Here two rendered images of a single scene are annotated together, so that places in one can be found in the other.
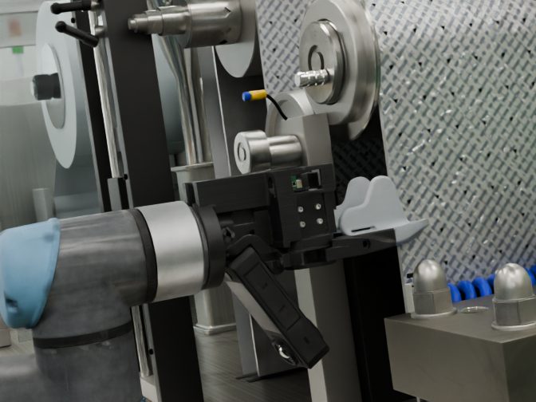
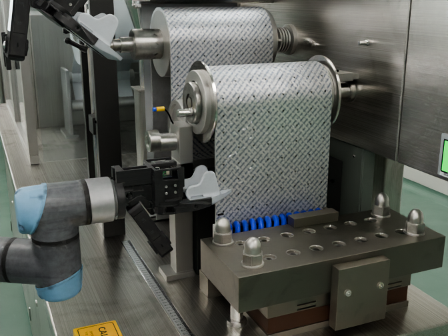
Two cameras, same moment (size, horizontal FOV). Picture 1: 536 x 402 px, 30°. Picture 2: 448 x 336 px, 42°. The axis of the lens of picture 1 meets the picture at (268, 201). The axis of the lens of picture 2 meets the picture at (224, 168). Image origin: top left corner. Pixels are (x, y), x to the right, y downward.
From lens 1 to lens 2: 0.31 m
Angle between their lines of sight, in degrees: 14
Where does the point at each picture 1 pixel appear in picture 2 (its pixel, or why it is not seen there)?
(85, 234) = (59, 196)
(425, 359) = (213, 266)
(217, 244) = (122, 203)
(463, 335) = (226, 266)
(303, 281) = not seen: hidden behind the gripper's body
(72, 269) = (51, 213)
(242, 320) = not seen: hidden behind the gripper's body
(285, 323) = (153, 238)
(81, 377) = (51, 260)
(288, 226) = (159, 195)
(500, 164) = (273, 164)
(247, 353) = not seen: hidden behind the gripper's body
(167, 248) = (97, 205)
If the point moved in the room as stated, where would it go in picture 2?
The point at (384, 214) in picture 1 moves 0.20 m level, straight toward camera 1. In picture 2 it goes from (208, 189) to (190, 235)
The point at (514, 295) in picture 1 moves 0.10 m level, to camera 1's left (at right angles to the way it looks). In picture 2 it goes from (251, 253) to (186, 253)
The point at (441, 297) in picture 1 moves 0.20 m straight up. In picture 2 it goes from (226, 237) to (226, 120)
